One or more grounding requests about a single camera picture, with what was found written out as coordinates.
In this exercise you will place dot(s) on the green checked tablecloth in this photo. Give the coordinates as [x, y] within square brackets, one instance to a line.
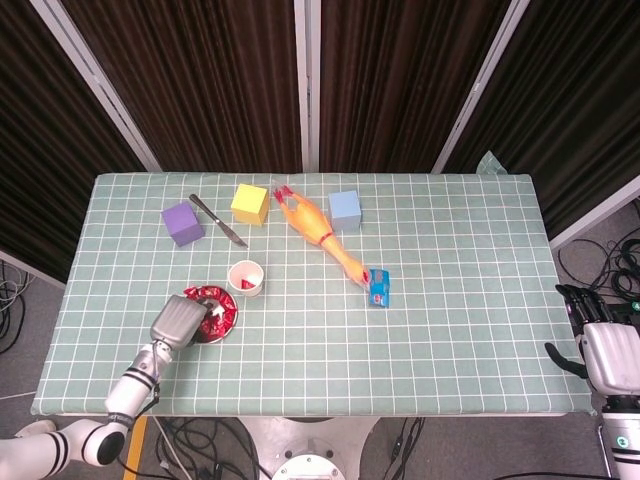
[400, 325]

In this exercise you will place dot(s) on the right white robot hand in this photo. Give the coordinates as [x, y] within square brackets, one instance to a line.
[610, 355]

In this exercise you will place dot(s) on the white shoe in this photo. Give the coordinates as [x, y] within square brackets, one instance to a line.
[37, 427]

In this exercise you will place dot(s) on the yellow floor tape strip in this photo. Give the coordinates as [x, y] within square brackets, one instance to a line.
[135, 450]

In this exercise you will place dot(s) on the white paper cup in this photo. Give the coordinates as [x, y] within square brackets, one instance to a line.
[239, 272]

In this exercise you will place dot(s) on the red candy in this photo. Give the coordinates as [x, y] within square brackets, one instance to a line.
[222, 326]
[227, 300]
[190, 291]
[247, 283]
[206, 330]

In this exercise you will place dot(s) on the bagged orange rubber chicken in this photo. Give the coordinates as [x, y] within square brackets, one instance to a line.
[310, 220]

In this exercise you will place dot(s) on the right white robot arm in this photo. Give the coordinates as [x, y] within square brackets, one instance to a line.
[622, 450]

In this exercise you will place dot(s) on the grey metal frame post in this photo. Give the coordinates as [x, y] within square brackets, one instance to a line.
[595, 215]
[97, 85]
[477, 85]
[300, 85]
[30, 267]

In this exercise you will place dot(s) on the purple foam cube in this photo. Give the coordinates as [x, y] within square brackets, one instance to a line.
[182, 225]

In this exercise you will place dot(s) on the yellow foam cube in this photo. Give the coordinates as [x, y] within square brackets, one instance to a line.
[249, 202]

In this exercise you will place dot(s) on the light blue foam cube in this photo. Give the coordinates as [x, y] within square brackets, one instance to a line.
[345, 210]

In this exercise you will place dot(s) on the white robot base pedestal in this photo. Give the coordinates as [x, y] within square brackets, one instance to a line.
[310, 450]

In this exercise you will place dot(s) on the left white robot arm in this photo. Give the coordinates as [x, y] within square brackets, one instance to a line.
[132, 385]

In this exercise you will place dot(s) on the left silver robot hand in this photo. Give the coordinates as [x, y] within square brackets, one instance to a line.
[180, 320]

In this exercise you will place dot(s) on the dark brown curtain panel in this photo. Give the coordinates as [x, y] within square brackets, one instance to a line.
[575, 100]
[200, 85]
[390, 85]
[50, 150]

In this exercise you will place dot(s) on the bowl of red candies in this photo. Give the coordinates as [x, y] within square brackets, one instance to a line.
[214, 340]

